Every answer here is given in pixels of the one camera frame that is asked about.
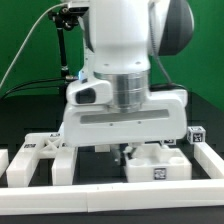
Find white block far left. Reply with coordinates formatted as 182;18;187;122
0;149;9;177

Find white boundary frame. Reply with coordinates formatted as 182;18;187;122
0;142;224;215

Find white chair backrest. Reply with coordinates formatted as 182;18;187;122
6;131;78;188

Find white chair seat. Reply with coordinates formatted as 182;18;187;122
125;143;192;183

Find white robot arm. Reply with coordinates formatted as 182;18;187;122
63;0;194;147

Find white cable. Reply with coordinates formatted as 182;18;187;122
0;3;68;91

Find white turned spindle rod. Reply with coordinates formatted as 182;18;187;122
123;145;138;158

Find black cables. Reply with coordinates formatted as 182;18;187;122
0;77;81;101

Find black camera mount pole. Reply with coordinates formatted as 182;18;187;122
47;5;81;98

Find overhead camera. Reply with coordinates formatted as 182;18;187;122
60;0;90;13

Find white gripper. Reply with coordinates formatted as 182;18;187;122
63;79;187;164

